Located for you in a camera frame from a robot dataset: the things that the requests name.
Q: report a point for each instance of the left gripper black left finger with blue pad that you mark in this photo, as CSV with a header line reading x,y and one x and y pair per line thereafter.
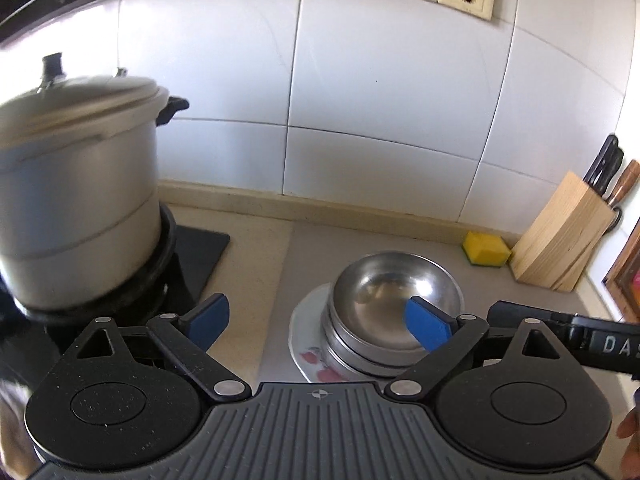
x,y
163,360

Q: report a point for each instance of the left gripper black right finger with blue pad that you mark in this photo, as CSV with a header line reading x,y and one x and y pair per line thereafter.
x,y
453,345

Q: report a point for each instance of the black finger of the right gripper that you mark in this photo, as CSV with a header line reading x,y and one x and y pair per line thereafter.
x,y
506,314

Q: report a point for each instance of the small steel bowl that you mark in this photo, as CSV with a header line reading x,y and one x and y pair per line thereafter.
x,y
388,275

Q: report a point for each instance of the medium steel bowl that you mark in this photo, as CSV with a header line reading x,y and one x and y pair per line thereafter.
x,y
371,335

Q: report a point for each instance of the white floral plate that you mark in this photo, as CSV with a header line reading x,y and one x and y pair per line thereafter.
x,y
305,338

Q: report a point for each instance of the person's right hand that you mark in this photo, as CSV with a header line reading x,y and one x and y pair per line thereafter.
x,y
629,429

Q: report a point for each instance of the wooden framed board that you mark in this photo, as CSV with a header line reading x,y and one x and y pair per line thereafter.
x,y
622,280

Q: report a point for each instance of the yellow sponge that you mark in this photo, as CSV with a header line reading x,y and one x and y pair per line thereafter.
x,y
483,249

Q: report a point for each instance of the wooden knife block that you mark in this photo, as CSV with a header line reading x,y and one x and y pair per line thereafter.
x,y
556,248

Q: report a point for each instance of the black gas stove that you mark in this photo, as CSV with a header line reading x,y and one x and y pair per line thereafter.
x,y
172,280

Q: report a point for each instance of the silver pressure cooker pot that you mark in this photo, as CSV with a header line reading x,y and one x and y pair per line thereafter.
x,y
80,213

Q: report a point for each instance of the brown knife handle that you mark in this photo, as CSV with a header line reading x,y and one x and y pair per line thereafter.
x,y
625,184

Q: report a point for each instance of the black knife handle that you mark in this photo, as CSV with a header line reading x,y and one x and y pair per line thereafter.
x,y
605,165

